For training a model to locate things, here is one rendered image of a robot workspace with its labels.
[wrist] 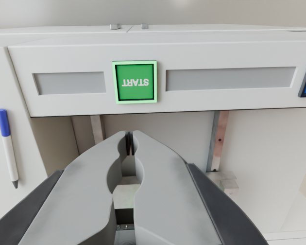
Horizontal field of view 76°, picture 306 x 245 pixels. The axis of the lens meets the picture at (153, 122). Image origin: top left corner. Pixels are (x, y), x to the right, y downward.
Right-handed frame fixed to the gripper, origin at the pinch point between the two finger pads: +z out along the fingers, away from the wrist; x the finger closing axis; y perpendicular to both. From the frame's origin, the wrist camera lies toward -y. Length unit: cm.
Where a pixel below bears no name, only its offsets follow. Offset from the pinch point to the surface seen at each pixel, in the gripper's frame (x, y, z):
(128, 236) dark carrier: -3.9, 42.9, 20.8
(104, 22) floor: -18, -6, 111
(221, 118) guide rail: 17.6, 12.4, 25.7
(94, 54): -4.8, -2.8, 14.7
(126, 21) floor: -6, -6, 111
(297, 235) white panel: 51, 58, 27
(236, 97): 14.3, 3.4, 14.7
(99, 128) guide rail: -8.4, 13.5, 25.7
